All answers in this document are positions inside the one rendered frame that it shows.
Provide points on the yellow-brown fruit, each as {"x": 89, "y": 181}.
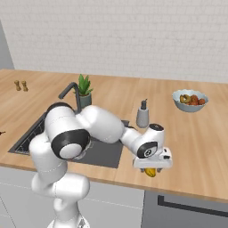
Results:
{"x": 185, "y": 99}

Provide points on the dark grey sink faucet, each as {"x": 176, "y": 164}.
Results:
{"x": 76, "y": 92}

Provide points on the red-orange fruit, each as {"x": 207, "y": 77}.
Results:
{"x": 194, "y": 99}
{"x": 201, "y": 101}

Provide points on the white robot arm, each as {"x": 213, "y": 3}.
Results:
{"x": 98, "y": 124}

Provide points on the dark grey sink basin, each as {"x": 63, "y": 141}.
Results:
{"x": 108, "y": 153}

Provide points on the green plant in grey pot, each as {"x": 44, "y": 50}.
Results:
{"x": 84, "y": 90}

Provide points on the grey dishwasher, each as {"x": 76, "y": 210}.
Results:
{"x": 184, "y": 216}

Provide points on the grey false drawer front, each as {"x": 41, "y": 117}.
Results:
{"x": 118, "y": 194}

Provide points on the grey tall cabinet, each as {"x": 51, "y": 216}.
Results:
{"x": 5, "y": 50}

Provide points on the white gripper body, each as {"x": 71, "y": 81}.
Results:
{"x": 153, "y": 163}

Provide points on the grey cupboard door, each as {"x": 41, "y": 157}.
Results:
{"x": 112, "y": 215}

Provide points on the pale blue fruit bowl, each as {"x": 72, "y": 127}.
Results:
{"x": 190, "y": 107}

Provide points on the grey soap dispenser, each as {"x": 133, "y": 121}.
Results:
{"x": 142, "y": 117}

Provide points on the yellow mango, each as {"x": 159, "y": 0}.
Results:
{"x": 150, "y": 173}

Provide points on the brown wooden shaker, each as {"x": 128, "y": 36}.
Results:
{"x": 24, "y": 86}
{"x": 17, "y": 85}

